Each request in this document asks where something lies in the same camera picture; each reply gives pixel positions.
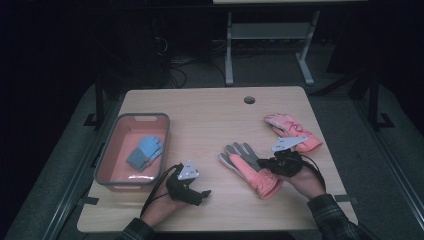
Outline grey tape strip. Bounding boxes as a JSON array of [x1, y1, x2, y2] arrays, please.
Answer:
[[77, 196, 100, 206], [333, 194, 360, 205]]

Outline person's right hand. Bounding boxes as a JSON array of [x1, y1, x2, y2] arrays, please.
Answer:
[[279, 165, 326, 201]]

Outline person's left hand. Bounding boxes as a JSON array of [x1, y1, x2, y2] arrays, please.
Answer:
[[141, 185, 188, 228]]

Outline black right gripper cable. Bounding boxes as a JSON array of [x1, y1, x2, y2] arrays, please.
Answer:
[[299, 153, 327, 193]]

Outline pink basket with grey rim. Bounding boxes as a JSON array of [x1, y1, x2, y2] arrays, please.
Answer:
[[94, 112, 171, 193]]

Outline pink winter glove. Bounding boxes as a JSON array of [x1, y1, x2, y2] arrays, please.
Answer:
[[264, 113, 324, 155], [218, 141, 284, 201]]

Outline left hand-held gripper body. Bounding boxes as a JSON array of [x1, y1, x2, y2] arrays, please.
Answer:
[[165, 159, 202, 205]]

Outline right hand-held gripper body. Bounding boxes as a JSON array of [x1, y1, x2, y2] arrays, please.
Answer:
[[271, 135, 309, 178]]

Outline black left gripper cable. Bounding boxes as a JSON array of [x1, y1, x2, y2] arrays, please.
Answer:
[[139, 163, 184, 217]]

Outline black stand post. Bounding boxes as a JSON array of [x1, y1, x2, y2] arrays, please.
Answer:
[[82, 71, 108, 130], [367, 69, 395, 132]]

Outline loose black floor cables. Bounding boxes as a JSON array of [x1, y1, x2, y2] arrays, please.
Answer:
[[153, 18, 228, 90]]

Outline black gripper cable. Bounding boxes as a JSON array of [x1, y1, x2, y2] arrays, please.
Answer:
[[139, 163, 184, 217], [299, 153, 327, 193]]

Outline white metal desk frame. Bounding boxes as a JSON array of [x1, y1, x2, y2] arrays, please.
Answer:
[[212, 0, 369, 87]]

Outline blue knit glove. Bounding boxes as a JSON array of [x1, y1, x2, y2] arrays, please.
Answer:
[[126, 146, 163, 173], [137, 134, 165, 158]]

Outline grey metal floor rail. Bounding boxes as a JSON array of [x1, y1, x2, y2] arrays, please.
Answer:
[[42, 99, 125, 240], [352, 96, 424, 232]]

